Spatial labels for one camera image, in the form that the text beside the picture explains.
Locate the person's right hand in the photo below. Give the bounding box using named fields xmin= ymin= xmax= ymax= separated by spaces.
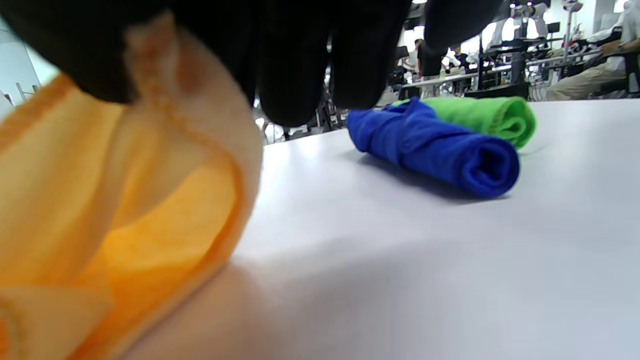
xmin=0 ymin=0 xmax=504 ymax=129

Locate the blue towel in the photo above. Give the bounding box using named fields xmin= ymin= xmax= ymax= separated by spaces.
xmin=347 ymin=97 xmax=521 ymax=200

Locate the green towel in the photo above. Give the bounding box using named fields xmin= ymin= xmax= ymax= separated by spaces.
xmin=391 ymin=96 xmax=537 ymax=150

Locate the orange towel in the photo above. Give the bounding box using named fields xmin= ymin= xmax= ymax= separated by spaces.
xmin=0 ymin=14 xmax=265 ymax=360

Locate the black computer tower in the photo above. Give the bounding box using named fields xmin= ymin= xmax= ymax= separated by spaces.
xmin=464 ymin=82 xmax=531 ymax=100

